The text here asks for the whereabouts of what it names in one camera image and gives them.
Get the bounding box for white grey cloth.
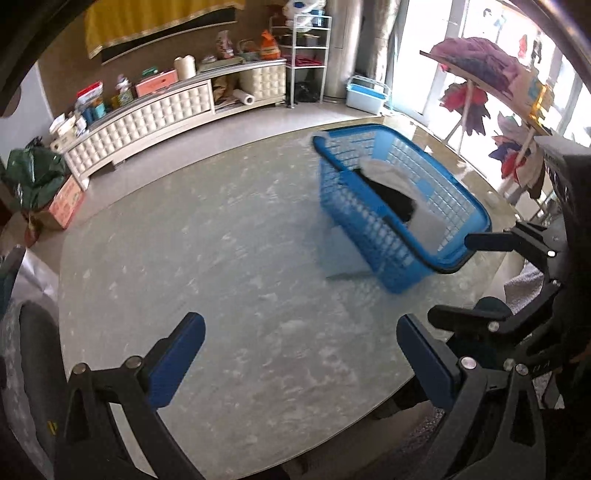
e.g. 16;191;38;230
407;201;446;255

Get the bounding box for black plush toy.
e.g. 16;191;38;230
353;168;416;223

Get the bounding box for blue plastic basket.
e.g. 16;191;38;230
311;124;492;294

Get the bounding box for white quilted cloth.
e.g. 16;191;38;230
359;158;424;202

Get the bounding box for dark chair with yellow print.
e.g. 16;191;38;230
1;301;66;479

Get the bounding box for wooden clothes rack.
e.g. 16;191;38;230
419;49;569;209

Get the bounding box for silver gift bag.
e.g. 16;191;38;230
10;248;59;323

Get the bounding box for pink clothes pile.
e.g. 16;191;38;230
430;37;525;97

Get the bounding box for pink cardboard box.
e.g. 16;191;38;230
36;176;85;231

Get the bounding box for blue white storage bin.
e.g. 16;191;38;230
346;75;391;115

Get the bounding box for white tufted TV cabinet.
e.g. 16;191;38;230
58;59;287;189

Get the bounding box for green plastic bag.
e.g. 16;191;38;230
1;137;70;212

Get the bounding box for patterned curtain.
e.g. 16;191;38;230
356;0;401;83

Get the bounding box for paper roll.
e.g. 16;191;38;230
232;89;256;106

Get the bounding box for tall white air conditioner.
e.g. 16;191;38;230
325;0;363;102

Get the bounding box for pink box on cabinet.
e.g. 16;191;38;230
135;70;178;98

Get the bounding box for white metal shelf rack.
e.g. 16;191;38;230
269;11;332;108

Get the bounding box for white jug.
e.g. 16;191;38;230
173;55;197;81

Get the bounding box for orange bag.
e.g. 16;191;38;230
259;30;281;61

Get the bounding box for white plastic bags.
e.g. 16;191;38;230
283;0;325;28

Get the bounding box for yellow cloth covered TV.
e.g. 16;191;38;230
84;0;245;61

